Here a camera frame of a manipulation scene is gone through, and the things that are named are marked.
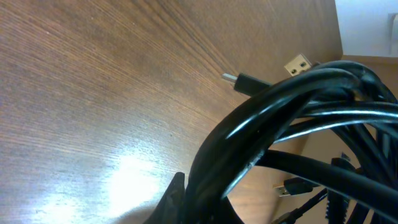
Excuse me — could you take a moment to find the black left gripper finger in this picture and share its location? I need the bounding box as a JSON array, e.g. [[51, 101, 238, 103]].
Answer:
[[150, 172, 185, 224]]

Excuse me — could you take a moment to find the black cable bundle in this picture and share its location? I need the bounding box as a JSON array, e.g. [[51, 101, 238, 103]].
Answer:
[[183, 53, 398, 224]]

